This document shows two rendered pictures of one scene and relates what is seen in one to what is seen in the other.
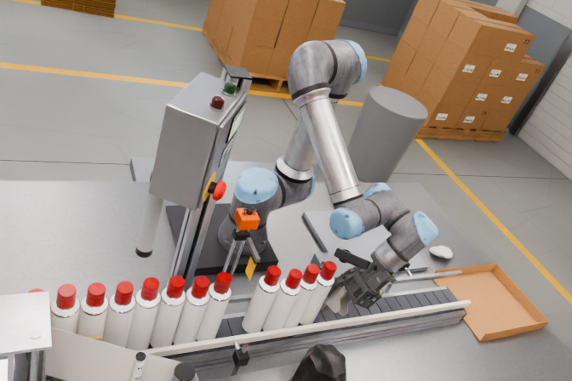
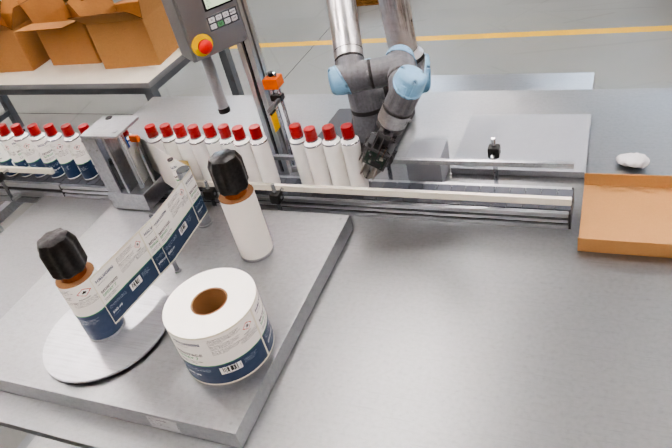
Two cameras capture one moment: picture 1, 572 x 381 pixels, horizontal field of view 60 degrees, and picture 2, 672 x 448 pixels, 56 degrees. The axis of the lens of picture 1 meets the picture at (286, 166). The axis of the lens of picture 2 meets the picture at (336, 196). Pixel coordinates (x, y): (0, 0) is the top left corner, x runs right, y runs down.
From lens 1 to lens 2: 1.47 m
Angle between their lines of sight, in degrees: 52
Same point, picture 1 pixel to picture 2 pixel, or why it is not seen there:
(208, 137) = (172, 4)
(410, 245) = (390, 98)
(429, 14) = not seen: outside the picture
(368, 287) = (371, 146)
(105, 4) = not seen: outside the picture
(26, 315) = (119, 124)
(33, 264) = not seen: hidden behind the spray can
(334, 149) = (333, 13)
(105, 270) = not seen: hidden behind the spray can
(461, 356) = (528, 256)
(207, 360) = (264, 200)
